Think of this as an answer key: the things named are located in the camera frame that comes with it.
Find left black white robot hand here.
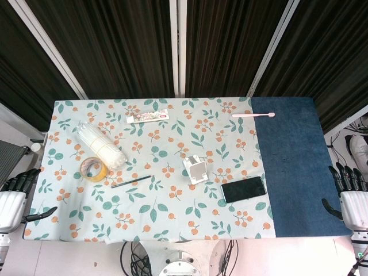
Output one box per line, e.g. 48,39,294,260
0,168,59,231

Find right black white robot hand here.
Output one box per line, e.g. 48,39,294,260
321,162,368,230

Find black smartphone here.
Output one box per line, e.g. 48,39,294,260
220,176,268,204

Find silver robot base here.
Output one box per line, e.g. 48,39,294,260
158,249,202,276

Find white folding phone stand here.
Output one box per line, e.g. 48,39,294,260
182,154,211,185

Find grey ribbed radiator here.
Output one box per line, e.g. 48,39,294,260
0,140,31,185

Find white shoe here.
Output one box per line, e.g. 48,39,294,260
348,134,368,171

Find blue felt table mat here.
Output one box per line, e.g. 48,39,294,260
250,96,352,239

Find yellow packing tape roll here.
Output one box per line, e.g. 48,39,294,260
79,156,109,183

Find clear plastic straw bundle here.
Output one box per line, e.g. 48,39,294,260
75,120,128,171

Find dark green pencil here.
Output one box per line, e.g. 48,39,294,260
110,174,152,189

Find black pleated curtain panel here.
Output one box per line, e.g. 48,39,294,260
185,0,292,98
0,0,82,132
25,0,175,99
254,0,368,135

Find floral orange berry tablecloth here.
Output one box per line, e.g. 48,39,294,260
22,97,278,243

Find pink toothbrush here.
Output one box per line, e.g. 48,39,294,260
231,112,276,118

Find floral toothpaste tube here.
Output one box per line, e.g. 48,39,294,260
125,108,170,125

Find black floor cables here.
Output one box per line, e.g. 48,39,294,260
327,117,363,167

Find black cable bundle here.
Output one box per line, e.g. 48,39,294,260
220,239,240,276
120,241,154,276

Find white partition frame post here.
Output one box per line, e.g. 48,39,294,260
168,0,188,98
246,0,302,98
7,0,88,100

